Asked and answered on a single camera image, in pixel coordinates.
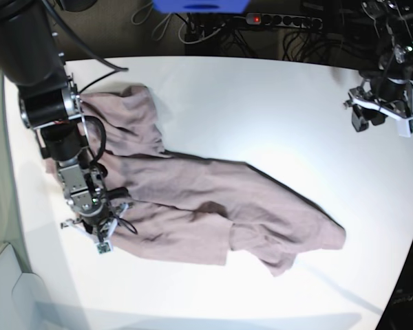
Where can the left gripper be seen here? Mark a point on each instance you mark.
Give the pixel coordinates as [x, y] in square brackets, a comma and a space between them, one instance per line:
[392, 94]

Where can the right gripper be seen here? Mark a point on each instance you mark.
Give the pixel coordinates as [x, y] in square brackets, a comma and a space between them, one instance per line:
[97, 219]

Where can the mauve pink t-shirt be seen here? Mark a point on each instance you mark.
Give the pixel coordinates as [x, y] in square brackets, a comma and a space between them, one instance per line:
[193, 210]

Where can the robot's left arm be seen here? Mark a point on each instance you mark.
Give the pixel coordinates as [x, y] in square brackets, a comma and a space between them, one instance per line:
[393, 22]

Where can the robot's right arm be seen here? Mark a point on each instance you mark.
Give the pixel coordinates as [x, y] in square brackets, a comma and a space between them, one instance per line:
[50, 106]

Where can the black power strip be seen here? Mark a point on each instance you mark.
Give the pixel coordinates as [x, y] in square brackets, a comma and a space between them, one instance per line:
[284, 21]

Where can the blue box overhead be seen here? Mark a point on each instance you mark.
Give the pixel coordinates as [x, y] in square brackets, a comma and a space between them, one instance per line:
[200, 6]

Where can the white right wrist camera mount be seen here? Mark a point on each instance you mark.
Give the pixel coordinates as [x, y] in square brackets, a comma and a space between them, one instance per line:
[103, 243]

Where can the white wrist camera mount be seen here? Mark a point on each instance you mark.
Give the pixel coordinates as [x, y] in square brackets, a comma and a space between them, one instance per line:
[404, 126]
[103, 243]

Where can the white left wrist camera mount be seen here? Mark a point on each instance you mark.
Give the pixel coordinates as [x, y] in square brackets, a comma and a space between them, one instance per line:
[404, 126]

